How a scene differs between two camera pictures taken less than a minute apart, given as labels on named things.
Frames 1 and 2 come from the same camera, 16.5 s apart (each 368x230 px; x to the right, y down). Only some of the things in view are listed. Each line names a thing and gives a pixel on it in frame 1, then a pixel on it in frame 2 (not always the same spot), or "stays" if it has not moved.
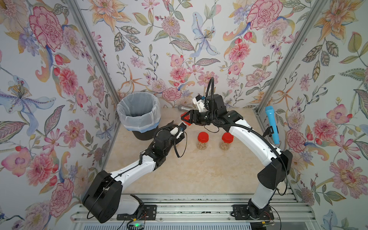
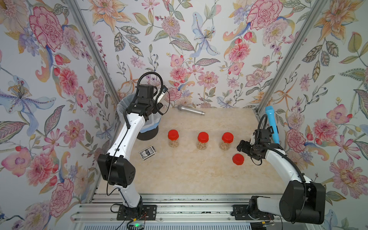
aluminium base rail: (286, 206) stays
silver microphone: (181, 108) stays
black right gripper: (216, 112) -> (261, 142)
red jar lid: (187, 118) -> (238, 159)
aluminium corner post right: (316, 11) stays
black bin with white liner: (140, 112) stays
